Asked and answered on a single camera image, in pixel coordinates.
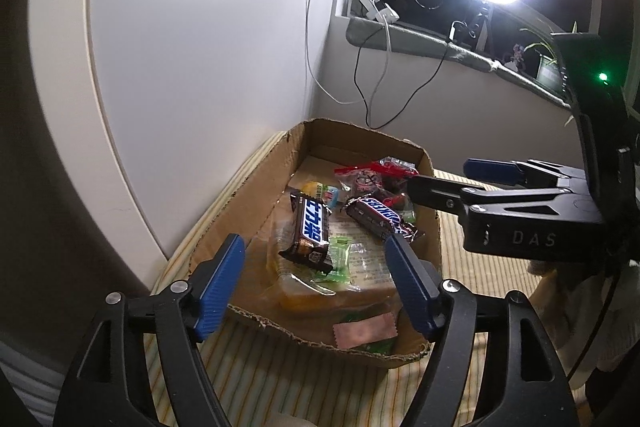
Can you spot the potted spider plant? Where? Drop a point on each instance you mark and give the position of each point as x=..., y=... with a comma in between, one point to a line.
x=540, y=53

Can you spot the green jelly candy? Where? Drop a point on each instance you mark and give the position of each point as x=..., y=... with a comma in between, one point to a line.
x=380, y=347

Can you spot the brown-top jelly cup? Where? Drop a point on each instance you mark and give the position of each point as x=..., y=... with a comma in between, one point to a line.
x=328, y=194

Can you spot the green candy packet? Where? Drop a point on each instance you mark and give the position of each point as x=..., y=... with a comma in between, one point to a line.
x=339, y=253

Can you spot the black tripod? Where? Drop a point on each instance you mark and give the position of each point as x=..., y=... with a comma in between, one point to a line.
x=478, y=28

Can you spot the pink candy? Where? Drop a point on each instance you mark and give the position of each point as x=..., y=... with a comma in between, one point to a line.
x=354, y=334

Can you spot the red dark candy packet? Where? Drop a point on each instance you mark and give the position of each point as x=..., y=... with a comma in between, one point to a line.
x=399, y=202

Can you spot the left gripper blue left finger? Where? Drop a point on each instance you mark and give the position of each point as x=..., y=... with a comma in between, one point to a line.
x=108, y=383

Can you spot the brown cardboard box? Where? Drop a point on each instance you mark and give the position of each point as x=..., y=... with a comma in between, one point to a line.
x=253, y=281

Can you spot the white power strip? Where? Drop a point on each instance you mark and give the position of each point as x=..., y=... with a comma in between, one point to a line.
x=379, y=11

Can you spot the gloved right hand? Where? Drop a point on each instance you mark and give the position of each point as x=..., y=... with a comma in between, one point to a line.
x=594, y=327

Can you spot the english Snickers bar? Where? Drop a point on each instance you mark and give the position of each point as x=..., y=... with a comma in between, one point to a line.
x=379, y=220

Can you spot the striped yellow tablecloth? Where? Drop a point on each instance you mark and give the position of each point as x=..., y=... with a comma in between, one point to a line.
x=256, y=368

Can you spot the red dark dried-fruit packet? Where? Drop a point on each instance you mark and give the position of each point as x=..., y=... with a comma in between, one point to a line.
x=383, y=178

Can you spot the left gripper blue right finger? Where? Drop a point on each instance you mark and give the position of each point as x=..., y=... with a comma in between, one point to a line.
x=523, y=382

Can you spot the chinese Snickers bar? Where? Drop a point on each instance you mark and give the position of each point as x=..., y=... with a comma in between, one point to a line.
x=310, y=242

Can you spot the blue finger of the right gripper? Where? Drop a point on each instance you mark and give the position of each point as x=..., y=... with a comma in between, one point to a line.
x=457, y=198
x=530, y=172

